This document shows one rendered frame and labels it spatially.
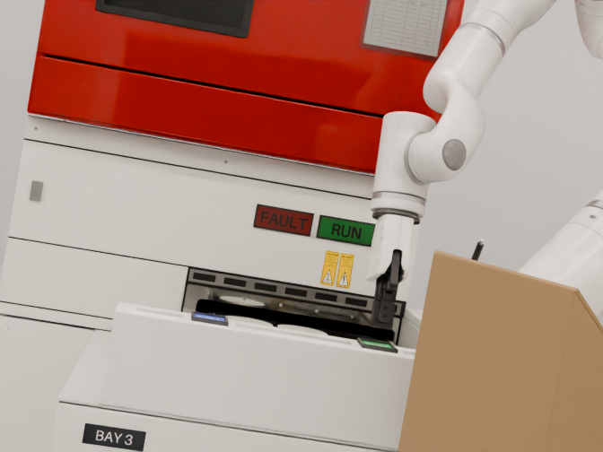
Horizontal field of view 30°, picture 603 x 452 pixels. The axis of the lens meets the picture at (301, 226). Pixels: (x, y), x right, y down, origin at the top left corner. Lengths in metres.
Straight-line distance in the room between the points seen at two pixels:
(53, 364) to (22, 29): 1.72
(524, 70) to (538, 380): 2.64
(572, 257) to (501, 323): 0.16
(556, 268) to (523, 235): 2.41
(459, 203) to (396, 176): 2.14
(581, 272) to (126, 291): 1.06
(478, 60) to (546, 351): 0.65
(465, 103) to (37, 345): 1.04
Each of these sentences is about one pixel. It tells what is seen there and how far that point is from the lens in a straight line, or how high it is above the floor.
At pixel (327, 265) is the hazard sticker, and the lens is 2.30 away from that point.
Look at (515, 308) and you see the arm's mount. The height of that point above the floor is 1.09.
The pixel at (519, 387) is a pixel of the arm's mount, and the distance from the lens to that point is 1.38.
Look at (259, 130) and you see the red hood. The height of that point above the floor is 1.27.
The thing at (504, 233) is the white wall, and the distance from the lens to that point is 3.91.
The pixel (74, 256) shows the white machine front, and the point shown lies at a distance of 2.29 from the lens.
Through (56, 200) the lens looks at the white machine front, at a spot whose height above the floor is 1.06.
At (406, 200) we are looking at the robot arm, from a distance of 1.72.
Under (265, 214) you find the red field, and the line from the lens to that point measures 2.27.
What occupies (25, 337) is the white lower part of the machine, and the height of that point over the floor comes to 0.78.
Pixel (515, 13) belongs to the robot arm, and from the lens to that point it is 1.92.
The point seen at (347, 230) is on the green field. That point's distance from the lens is 2.29.
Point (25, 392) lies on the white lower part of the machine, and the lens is 2.35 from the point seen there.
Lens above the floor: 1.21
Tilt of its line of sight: 3 degrees down
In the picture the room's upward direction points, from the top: 10 degrees clockwise
